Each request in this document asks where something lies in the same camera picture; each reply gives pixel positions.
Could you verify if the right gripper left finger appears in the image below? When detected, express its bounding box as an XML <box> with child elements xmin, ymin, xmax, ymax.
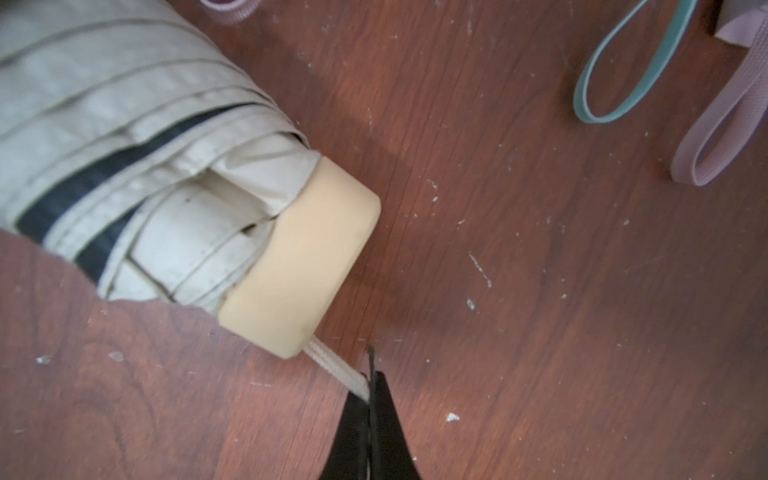
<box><xmin>319</xmin><ymin>392</ymin><xmax>369</xmax><ymax>480</ymax></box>

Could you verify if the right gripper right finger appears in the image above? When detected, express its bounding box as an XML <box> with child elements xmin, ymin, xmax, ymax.
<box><xmin>367</xmin><ymin>345</ymin><xmax>421</xmax><ymax>480</ymax></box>

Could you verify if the cream sleeved umbrella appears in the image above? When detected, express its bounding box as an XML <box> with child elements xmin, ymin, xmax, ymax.
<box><xmin>1</xmin><ymin>1</ymin><xmax>381</xmax><ymax>400</ymax></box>

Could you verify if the mint green sleeved umbrella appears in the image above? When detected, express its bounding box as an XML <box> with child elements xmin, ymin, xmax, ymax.
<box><xmin>571</xmin><ymin>1</ymin><xmax>698</xmax><ymax>125</ymax></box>

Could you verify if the light pink sleeved umbrella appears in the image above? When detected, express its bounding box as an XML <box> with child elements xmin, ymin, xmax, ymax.
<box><xmin>670</xmin><ymin>1</ymin><xmax>767</xmax><ymax>186</ymax></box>

